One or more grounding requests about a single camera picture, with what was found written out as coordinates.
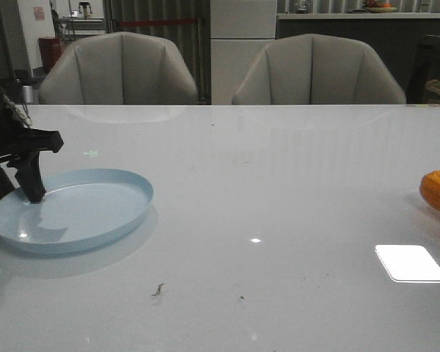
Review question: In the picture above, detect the black gripper at plate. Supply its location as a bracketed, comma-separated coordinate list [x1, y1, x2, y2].
[0, 128, 64, 203]

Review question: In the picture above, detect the light blue round plate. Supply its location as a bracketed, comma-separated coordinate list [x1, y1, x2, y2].
[0, 169, 154, 254]

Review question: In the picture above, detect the red bin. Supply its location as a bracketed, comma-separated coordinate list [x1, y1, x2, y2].
[38, 37, 62, 73]

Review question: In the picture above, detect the left beige upholstered chair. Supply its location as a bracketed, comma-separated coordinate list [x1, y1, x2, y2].
[38, 32, 198, 105]

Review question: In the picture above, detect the beige upholstered chair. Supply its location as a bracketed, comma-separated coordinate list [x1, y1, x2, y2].
[38, 32, 198, 105]
[232, 34, 406, 105]

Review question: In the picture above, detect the red barrier belt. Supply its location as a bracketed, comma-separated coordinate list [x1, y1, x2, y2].
[115, 18, 198, 27]

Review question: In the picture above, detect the white cabinet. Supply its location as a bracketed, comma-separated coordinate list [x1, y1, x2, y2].
[210, 0, 277, 105]

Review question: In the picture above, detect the right beige upholstered chair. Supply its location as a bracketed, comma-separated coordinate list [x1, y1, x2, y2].
[232, 34, 406, 105]

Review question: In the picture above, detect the fruit bowl on counter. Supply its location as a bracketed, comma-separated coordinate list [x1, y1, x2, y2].
[362, 0, 397, 13]

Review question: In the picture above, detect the dark wooden side chair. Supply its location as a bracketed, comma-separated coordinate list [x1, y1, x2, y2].
[406, 35, 440, 103]

